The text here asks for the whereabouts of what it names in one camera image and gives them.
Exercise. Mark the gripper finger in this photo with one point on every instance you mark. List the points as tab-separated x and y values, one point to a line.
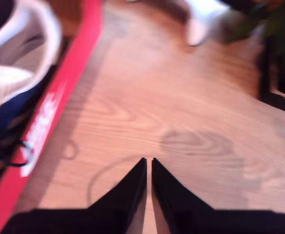
174	200
127	200

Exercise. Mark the red Nike shoebox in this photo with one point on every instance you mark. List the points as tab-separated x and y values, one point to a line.
74	53

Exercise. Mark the white game controller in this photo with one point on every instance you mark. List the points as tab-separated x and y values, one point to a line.
200	24

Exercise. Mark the blue Adidas shoe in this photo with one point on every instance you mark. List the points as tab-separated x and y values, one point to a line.
10	80

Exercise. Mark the black rectangular plant pot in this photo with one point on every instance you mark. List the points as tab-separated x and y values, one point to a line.
281	78

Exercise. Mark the green leafy houseplant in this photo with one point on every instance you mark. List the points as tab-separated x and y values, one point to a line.
244	26

